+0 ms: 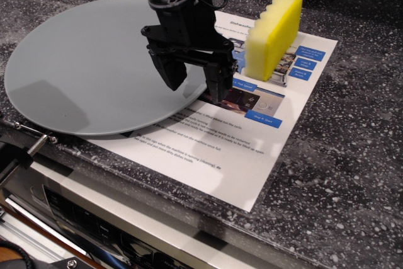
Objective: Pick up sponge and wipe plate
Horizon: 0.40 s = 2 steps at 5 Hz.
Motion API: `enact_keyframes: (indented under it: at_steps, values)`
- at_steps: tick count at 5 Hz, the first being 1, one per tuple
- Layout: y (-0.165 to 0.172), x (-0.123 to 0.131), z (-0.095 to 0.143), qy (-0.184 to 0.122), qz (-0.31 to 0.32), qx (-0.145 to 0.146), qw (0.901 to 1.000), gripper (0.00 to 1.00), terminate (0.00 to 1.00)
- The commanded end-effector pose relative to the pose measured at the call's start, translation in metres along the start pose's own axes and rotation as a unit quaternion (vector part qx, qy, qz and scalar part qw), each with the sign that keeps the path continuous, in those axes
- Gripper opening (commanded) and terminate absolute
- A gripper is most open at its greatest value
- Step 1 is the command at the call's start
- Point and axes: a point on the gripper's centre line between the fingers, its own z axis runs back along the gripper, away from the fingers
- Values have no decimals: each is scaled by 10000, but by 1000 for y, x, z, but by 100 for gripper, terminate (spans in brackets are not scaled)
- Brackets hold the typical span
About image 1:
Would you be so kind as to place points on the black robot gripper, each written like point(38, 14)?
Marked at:
point(186, 34)

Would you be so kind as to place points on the yellow sponge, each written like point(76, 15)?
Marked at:
point(270, 37)

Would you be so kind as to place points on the grey round plate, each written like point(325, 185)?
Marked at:
point(87, 71)

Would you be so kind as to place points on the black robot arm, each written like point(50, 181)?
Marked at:
point(187, 35)

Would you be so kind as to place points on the laminated dishwasher instruction sheet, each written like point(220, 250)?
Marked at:
point(228, 151)

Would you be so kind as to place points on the stainless steel dishwasher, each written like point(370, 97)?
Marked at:
point(125, 226)

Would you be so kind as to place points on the black metal clamp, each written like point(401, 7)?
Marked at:
point(13, 158)

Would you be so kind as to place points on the black bracket with screw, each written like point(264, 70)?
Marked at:
point(71, 263)

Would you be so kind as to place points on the aluminium extrusion rail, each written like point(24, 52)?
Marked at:
point(40, 250)

